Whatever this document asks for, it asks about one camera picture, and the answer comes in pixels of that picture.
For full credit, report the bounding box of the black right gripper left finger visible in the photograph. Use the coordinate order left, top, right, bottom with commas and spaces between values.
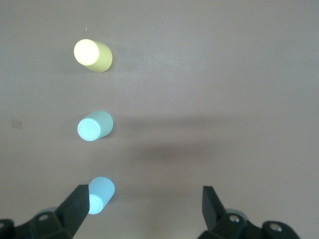
29, 184, 90, 239

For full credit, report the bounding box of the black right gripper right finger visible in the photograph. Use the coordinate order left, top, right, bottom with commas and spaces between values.
199, 186, 249, 239

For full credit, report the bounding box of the mint green plastic cup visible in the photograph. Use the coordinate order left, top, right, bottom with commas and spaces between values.
77, 110, 114, 142

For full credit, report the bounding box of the yellow plastic cup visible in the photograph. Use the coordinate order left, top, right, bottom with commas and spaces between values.
73, 38, 113, 73

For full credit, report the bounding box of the light blue plastic cup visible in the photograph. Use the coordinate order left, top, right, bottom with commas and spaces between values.
88, 176, 116, 215

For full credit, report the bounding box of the brown table mat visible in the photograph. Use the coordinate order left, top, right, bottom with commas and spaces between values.
0, 0, 319, 239

